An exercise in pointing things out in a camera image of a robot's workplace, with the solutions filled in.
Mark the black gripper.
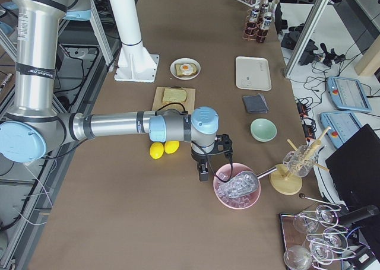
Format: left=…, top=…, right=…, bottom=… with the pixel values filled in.
left=191, top=134, right=233, bottom=181

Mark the bread slice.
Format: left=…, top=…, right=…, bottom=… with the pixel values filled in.
left=161, top=88, right=188, bottom=104
left=175, top=63, right=198, bottom=77

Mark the fried egg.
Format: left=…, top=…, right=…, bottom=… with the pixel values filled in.
left=179, top=63, right=194, bottom=75

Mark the white round plate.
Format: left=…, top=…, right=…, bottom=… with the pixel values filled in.
left=170, top=58, right=201, bottom=80

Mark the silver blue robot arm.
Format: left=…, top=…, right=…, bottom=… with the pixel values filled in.
left=1, top=0, right=232, bottom=181

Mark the cream rabbit serving tray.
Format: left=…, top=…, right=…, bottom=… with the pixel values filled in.
left=235, top=56, right=272, bottom=91

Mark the pink bowl with ice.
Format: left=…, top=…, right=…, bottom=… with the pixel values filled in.
left=213, top=163, right=261, bottom=209

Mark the metal ice scoop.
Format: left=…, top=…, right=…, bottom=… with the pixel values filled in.
left=227, top=167, right=277, bottom=199

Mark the yellow lemon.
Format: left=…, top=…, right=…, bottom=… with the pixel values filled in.
left=164, top=141, right=180, bottom=154
left=149, top=142, right=164, bottom=160

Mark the bamboo cutting board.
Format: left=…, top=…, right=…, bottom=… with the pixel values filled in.
left=152, top=87, right=195, bottom=113

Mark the mint green bowl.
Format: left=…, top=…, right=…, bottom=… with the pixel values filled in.
left=250, top=118, right=277, bottom=142

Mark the wooden mug tree stand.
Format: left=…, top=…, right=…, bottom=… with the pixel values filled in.
left=270, top=126, right=331, bottom=195

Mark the grey folded cloth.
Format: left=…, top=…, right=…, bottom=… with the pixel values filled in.
left=242, top=93, right=269, bottom=113

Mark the clear glass mug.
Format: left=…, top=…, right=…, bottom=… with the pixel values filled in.
left=283, top=145, right=318, bottom=177

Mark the wine glass holder rack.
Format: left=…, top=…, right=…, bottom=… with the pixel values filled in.
left=279, top=203, right=357, bottom=269

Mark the blue teach pendant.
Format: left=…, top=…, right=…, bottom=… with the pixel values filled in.
left=327, top=77, right=372, bottom=112
left=319, top=111, right=362, bottom=148

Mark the black laptop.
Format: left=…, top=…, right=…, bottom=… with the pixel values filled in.
left=326, top=124, right=379, bottom=207

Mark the dark bottle white cap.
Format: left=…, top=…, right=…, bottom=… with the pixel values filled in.
left=246, top=5, right=260, bottom=28

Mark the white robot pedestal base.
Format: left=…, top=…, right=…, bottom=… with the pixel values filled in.
left=109, top=0, right=159, bottom=83

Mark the copper wire bottle rack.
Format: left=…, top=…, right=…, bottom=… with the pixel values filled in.
left=242, top=15, right=263, bottom=41

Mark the aluminium frame post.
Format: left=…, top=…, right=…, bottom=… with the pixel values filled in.
left=284, top=0, right=329, bottom=79

